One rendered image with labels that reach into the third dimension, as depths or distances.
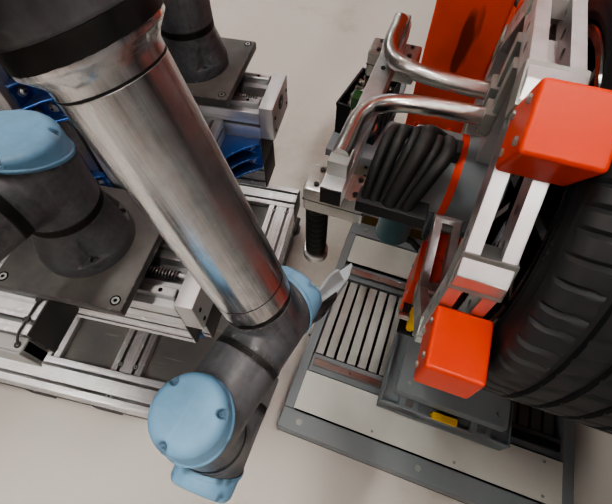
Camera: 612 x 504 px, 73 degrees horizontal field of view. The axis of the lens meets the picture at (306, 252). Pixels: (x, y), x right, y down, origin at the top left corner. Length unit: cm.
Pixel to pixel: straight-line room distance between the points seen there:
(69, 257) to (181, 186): 43
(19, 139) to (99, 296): 25
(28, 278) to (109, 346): 63
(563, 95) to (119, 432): 141
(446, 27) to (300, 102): 124
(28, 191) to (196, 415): 35
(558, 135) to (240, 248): 29
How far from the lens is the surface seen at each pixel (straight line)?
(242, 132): 105
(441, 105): 64
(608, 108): 45
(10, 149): 60
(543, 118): 43
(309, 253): 73
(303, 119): 215
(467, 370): 56
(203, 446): 39
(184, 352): 129
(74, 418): 159
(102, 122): 28
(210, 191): 31
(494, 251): 53
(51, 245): 70
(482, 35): 114
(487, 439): 133
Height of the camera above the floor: 139
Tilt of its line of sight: 58 degrees down
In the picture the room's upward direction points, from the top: straight up
